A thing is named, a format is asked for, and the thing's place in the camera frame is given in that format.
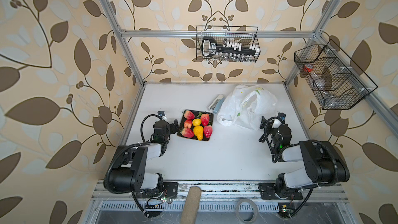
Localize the yellow fake lemon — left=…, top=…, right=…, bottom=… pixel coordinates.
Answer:
left=192, top=118, right=202, bottom=127

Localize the cardboard tube roll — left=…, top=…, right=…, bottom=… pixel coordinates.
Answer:
left=180, top=186, right=202, bottom=224

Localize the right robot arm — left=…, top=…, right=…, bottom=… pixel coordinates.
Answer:
left=259, top=113, right=350, bottom=219

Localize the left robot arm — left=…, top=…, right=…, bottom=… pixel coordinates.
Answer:
left=103, top=111, right=179, bottom=218

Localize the white plastic bag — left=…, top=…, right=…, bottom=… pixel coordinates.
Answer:
left=217, top=85, right=278, bottom=131

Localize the tape roll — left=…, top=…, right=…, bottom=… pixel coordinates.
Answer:
left=235, top=199, right=259, bottom=224

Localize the black square plate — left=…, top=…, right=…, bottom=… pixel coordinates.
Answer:
left=177, top=110, right=214, bottom=142

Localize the small fake peach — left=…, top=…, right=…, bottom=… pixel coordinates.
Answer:
left=183, top=119, right=192, bottom=129

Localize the side wire basket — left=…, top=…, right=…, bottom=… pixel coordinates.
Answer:
left=294, top=39, right=378, bottom=110

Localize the rear wire basket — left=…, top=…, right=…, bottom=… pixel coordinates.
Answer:
left=196, top=25, right=261, bottom=63

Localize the red item in basket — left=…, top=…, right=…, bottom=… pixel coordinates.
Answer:
left=303, top=63, right=314, bottom=73

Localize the black socket tool set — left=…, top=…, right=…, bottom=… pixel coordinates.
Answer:
left=200, top=36, right=261, bottom=57

